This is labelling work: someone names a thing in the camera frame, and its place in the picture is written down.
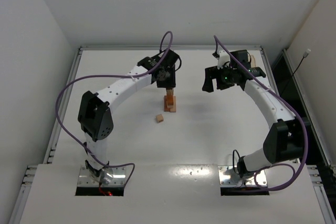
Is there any dark-topped wood block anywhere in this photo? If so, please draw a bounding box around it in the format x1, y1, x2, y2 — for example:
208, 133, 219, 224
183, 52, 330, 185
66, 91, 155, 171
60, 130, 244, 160
166, 88, 174, 97

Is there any red-brown arch block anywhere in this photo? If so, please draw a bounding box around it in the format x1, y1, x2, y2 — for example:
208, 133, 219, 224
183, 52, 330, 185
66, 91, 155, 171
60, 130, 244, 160
164, 95, 173, 108

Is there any red-brown long block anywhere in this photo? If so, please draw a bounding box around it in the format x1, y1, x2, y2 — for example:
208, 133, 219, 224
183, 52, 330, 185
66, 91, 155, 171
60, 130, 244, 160
164, 103, 171, 112

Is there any light wood long block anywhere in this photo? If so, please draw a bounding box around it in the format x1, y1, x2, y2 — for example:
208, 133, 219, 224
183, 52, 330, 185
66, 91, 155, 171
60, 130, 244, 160
169, 96, 176, 113

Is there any small plain wood cube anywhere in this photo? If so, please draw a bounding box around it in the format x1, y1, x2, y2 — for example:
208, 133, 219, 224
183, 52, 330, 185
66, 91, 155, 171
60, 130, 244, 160
155, 114, 164, 123

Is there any clear orange plastic box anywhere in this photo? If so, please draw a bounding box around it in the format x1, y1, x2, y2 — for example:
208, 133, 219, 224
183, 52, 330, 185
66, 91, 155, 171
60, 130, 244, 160
249, 55, 256, 68

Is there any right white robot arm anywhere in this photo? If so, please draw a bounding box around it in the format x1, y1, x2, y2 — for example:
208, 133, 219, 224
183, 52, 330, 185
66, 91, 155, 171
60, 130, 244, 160
202, 50, 305, 177

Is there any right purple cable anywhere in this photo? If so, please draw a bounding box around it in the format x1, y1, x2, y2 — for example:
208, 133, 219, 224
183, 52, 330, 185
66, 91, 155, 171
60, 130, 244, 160
213, 35, 310, 192

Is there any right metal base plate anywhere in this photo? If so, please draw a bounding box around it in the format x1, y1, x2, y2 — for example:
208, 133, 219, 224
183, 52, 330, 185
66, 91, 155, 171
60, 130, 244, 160
217, 165, 267, 189

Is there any metal base plate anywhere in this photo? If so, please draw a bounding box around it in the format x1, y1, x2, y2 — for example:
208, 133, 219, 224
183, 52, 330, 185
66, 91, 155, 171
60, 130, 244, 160
217, 165, 267, 189
77, 167, 126, 187

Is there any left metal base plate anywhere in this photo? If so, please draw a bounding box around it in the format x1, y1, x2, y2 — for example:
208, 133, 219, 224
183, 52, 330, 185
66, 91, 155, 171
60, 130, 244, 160
77, 167, 126, 187

